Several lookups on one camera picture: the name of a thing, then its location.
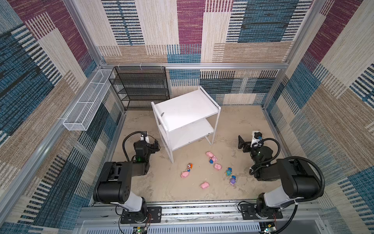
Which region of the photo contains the pink-haired doll figure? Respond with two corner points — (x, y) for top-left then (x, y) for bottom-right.
(206, 152), (218, 164)

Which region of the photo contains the purple penguin toy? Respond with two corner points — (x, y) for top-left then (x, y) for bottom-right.
(229, 175), (236, 186)

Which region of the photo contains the orange-haired doll figure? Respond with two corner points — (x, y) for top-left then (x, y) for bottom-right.
(187, 163), (193, 172)

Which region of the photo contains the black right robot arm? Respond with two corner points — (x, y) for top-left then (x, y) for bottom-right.
(238, 131), (325, 220)

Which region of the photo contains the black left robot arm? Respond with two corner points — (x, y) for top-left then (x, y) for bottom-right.
(93, 131), (160, 224)

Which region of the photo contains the white two-tier shelf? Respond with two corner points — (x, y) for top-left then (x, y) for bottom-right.
(151, 86), (221, 163)

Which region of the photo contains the pink pig toy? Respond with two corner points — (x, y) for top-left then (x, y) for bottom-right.
(214, 163), (222, 170)
(181, 171), (190, 178)
(200, 182), (210, 189)

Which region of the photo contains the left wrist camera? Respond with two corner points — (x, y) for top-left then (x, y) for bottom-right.
(141, 131), (150, 143)

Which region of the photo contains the black wire mesh shelf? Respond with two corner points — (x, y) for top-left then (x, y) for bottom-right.
(109, 66), (170, 111)

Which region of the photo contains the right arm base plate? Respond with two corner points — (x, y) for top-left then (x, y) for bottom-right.
(238, 202), (283, 220)

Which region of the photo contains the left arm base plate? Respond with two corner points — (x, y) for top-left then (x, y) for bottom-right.
(119, 206), (162, 224)

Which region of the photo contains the white wire wall basket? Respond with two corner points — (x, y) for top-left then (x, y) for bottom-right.
(63, 69), (112, 131)

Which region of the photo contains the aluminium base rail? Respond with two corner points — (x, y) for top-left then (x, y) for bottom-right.
(72, 200), (334, 234)

